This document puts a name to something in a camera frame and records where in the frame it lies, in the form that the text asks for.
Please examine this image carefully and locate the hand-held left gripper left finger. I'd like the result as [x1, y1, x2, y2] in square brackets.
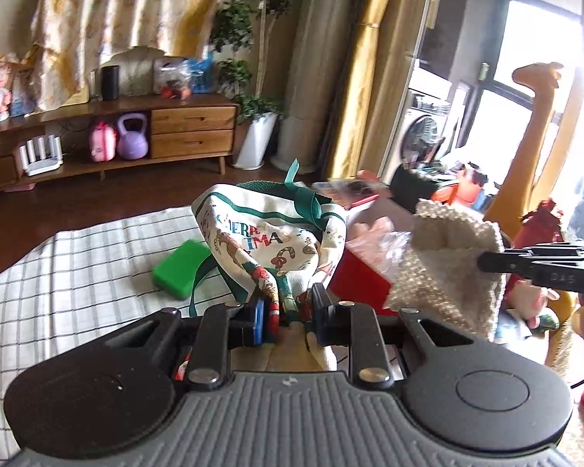
[121, 299, 266, 390]

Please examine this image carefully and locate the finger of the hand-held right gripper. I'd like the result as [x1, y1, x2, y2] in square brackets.
[477, 241, 584, 279]

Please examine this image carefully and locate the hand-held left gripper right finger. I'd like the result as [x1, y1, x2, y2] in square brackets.
[311, 283, 469, 385]

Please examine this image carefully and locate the red-edged cardboard box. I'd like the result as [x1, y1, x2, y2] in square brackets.
[328, 193, 419, 309]

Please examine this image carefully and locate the cream knitted cloth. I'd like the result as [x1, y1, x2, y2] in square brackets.
[383, 198, 509, 342]

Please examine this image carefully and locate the printed drawstring bag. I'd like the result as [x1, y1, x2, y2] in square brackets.
[187, 158, 348, 373]

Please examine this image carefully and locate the red plush toy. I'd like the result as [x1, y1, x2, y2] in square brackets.
[496, 198, 565, 344]

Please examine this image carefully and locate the green sponge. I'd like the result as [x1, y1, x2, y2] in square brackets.
[152, 239, 212, 301]

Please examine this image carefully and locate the tan giraffe toy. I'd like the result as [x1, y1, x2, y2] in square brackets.
[482, 61, 582, 368]

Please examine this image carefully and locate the dark green cosmetics organizer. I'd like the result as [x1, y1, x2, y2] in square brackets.
[389, 163, 449, 215]

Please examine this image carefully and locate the white washing machine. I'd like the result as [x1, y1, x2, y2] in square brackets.
[399, 90, 451, 166]

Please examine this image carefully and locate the potted plant in white pot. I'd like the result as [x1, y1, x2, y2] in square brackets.
[209, 0, 305, 171]

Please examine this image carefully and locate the white black checkered mat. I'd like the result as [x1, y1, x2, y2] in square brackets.
[0, 204, 254, 467]

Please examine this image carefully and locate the wooden drawer cabinet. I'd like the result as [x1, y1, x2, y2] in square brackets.
[0, 92, 239, 210]

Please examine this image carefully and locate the window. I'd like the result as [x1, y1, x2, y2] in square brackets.
[467, 0, 584, 181]

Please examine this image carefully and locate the purple kettlebell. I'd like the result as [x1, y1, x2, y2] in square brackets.
[116, 113, 151, 160]

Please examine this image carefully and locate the yellow curtain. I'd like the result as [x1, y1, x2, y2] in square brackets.
[328, 0, 436, 181]

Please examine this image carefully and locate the pink toy case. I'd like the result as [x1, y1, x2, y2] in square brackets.
[88, 121, 116, 162]

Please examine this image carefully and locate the blue plastic bag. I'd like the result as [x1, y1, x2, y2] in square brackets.
[187, 51, 215, 94]

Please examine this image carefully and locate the clear bag of fruit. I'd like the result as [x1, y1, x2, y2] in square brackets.
[153, 57, 194, 100]

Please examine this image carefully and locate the white tower air conditioner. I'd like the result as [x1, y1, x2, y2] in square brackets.
[273, 0, 366, 173]

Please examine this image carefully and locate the white router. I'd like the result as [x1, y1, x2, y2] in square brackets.
[18, 135, 63, 177]

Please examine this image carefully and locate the white shell-shaped ornament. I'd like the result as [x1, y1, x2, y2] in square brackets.
[112, 46, 167, 98]

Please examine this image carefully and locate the black cylinder speaker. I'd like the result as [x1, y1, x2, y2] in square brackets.
[100, 65, 120, 101]

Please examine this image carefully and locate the printed picture box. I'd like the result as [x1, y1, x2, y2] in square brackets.
[10, 63, 36, 118]

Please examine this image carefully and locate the cream floral curtain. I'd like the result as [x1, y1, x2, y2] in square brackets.
[26, 0, 234, 112]

